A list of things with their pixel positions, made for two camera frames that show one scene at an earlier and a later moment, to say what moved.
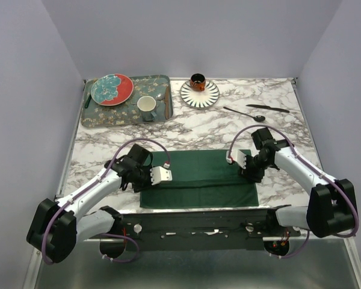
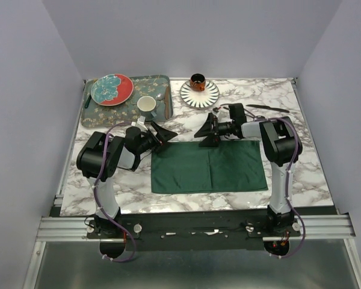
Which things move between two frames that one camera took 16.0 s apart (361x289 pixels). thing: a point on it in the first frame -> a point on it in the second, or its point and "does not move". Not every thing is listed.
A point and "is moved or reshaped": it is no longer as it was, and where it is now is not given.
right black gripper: [254, 177] -> [212, 140]
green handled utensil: [88, 101] does not move
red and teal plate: [112, 89] does not move
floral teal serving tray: [157, 87] does not move
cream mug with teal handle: [146, 104] does not move
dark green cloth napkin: [200, 179] is moved or reshaped
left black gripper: [137, 188] -> [163, 135]
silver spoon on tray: [160, 97] does not move
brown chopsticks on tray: [167, 100] does not move
